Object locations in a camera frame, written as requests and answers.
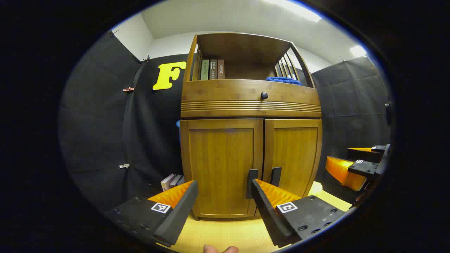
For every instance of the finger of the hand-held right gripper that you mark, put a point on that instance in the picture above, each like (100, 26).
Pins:
(362, 155)
(364, 169)

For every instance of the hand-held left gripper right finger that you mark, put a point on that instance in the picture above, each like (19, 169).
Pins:
(269, 214)

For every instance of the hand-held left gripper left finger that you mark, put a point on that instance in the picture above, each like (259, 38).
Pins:
(179, 214)

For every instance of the wooden cabinet door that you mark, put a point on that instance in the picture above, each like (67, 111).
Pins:
(221, 158)
(295, 151)

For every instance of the wooden double-door shoe cabinet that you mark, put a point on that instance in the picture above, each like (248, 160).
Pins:
(246, 111)

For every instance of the blue spine book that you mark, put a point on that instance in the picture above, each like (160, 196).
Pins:
(180, 180)

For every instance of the grey spine book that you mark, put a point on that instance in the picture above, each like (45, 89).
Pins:
(175, 180)

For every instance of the cream knitted ball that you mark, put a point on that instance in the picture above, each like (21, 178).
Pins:
(316, 188)

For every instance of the silver clip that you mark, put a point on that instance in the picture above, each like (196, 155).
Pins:
(124, 166)

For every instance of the small ceiling light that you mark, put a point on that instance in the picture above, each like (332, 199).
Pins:
(358, 51)

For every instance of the blue cloth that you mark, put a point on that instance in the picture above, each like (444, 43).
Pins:
(283, 80)

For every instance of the black backdrop cloth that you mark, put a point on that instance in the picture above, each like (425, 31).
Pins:
(98, 123)

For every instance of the pink clip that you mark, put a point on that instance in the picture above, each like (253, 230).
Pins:
(128, 89)

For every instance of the grey-brown book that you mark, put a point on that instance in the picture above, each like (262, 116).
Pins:
(213, 69)

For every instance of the brown book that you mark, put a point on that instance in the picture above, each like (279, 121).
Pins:
(220, 69)

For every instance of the long ceiling light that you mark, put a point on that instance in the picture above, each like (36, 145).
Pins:
(299, 10)

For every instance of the black clip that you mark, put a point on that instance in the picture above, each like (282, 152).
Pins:
(146, 59)

